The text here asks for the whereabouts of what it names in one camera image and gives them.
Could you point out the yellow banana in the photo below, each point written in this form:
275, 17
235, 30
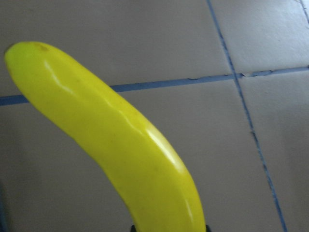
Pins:
146, 171

